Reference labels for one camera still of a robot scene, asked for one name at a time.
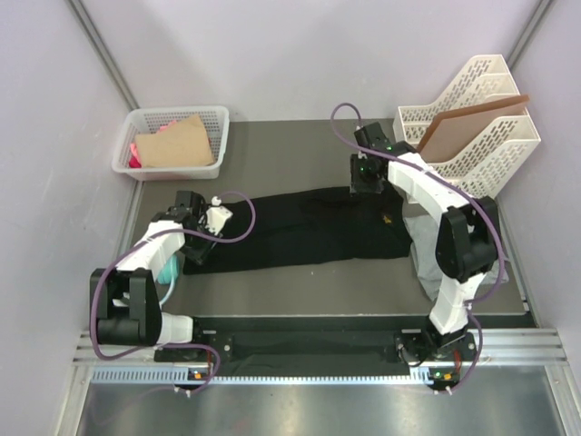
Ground brown cardboard sheet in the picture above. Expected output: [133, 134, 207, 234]
[417, 94, 530, 164]

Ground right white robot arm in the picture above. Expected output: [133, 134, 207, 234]
[350, 123, 502, 362]

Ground tan folded t-shirt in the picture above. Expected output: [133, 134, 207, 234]
[134, 114, 215, 168]

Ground white plastic laundry basket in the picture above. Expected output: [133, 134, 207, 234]
[112, 105, 230, 182]

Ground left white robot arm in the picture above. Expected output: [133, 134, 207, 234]
[90, 191, 232, 361]

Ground teal cat ear headphones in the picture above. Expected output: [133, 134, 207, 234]
[156, 254, 180, 307]

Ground grey t-shirt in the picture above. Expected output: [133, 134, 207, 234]
[403, 215, 509, 302]

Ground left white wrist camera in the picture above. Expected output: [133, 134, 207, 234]
[205, 196, 233, 236]

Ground black daisy print t-shirt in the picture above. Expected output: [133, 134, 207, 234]
[182, 187, 411, 275]

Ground white slotted cable duct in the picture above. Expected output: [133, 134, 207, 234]
[91, 366, 434, 386]

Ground cream perforated file organizer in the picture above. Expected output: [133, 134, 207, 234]
[393, 54, 541, 197]

